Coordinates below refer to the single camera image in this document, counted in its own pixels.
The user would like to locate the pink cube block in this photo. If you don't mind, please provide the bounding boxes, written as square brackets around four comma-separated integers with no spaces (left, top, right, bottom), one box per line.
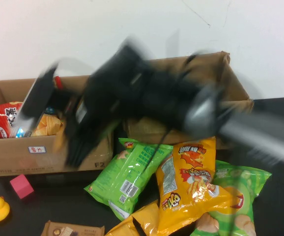
[9,174,34,199]

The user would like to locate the green cucumber potato chips bag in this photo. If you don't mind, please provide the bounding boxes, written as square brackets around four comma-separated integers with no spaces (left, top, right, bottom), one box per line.
[190,159,272,236]

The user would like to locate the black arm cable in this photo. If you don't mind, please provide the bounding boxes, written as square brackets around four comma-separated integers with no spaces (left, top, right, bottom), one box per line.
[144,130,172,172]

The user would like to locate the cardboard box with F2 print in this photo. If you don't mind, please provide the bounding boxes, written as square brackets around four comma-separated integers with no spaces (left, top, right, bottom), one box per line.
[0,75,114,177]

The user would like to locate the orange fries snack bag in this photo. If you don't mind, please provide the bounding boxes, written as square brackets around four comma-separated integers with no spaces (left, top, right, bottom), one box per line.
[155,137,233,236]

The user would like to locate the taped empty cardboard box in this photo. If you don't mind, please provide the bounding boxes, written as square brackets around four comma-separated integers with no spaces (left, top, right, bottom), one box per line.
[122,50,255,150]

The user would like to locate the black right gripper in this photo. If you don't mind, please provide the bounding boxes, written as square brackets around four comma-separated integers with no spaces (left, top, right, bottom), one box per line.
[16,41,155,169]

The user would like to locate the green chips bag with barcode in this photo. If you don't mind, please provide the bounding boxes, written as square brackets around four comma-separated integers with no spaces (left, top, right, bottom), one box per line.
[84,137,174,221]

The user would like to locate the blue polka dot chips bag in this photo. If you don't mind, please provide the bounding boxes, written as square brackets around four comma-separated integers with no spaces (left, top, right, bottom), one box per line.
[15,105,65,138]

